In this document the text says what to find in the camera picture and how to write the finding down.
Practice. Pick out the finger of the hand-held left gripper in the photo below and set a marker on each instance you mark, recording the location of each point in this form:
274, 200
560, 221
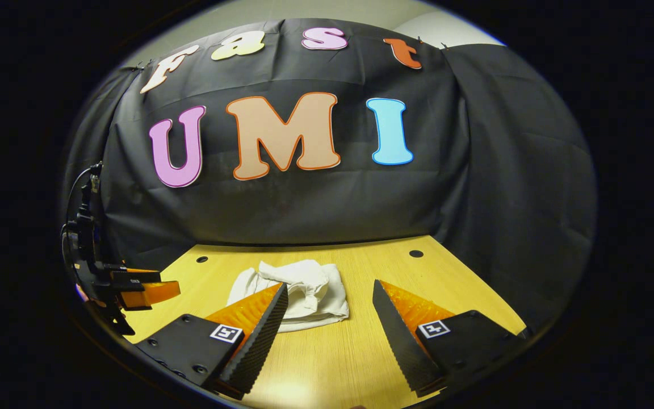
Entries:
156, 293

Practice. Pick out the white jeans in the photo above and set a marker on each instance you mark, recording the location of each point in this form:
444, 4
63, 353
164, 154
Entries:
310, 287

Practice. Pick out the black backdrop cloth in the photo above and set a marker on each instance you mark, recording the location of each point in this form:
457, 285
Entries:
327, 210

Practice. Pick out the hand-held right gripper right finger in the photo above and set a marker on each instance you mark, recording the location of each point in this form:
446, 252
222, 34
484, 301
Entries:
398, 341

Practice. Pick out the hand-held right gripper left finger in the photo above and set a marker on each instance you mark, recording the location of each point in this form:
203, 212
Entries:
259, 341

